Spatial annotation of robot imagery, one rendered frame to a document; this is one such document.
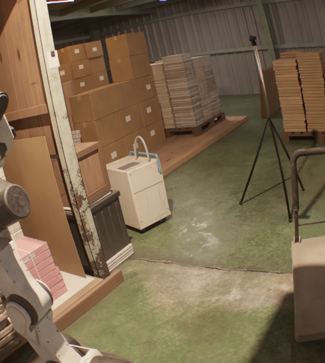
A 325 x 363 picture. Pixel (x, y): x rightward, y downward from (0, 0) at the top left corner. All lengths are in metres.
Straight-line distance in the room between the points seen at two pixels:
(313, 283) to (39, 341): 1.32
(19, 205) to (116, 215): 1.65
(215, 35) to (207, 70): 3.76
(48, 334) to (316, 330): 1.11
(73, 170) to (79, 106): 2.43
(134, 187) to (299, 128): 2.68
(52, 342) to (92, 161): 1.45
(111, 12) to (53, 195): 7.29
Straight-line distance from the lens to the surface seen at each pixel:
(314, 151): 2.13
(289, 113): 5.09
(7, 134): 1.58
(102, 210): 2.70
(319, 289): 1.94
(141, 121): 5.37
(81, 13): 8.59
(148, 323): 2.22
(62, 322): 2.33
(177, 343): 2.04
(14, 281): 1.38
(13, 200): 1.21
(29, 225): 2.83
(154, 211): 3.26
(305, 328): 1.71
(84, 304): 2.42
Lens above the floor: 1.37
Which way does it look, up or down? 18 degrees down
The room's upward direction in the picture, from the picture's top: 12 degrees counter-clockwise
